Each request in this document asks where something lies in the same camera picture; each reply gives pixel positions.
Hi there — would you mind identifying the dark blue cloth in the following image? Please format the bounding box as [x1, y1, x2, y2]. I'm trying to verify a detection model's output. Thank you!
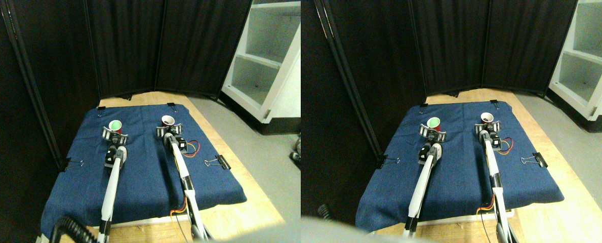
[41, 103, 247, 239]
[355, 101, 565, 232]

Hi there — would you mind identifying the curtain stand pole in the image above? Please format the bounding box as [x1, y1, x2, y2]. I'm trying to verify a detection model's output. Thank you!
[0, 0, 68, 172]
[315, 0, 383, 158]

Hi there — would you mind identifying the white shelf unit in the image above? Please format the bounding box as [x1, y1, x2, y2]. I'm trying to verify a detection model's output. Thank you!
[221, 2, 301, 124]
[549, 0, 602, 121]

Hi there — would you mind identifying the black ribbed hose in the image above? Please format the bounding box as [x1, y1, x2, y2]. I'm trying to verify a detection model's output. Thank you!
[316, 204, 335, 221]
[51, 215, 99, 243]

